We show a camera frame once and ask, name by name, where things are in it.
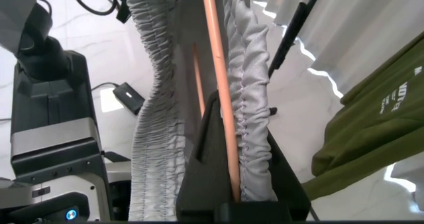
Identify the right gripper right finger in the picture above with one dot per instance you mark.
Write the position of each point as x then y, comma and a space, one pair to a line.
288, 187

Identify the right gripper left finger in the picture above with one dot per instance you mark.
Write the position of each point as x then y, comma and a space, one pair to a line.
205, 171

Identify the black clothes rack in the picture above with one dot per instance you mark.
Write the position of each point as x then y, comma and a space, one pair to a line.
291, 35

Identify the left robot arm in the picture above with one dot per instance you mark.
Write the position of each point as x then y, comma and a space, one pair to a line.
43, 61

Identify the black power adapter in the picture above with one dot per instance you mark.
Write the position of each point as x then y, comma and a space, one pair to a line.
129, 99

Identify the pink clothes hanger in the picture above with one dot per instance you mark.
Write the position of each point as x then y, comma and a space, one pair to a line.
220, 68

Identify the green long-sleeved shirt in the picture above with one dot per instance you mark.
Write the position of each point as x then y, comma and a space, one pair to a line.
371, 131

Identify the white curtain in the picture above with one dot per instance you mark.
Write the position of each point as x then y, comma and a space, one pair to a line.
364, 25

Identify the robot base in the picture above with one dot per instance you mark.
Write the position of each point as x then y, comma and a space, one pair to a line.
53, 138

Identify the pale grey shorts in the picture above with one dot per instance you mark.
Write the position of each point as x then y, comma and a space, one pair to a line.
155, 134

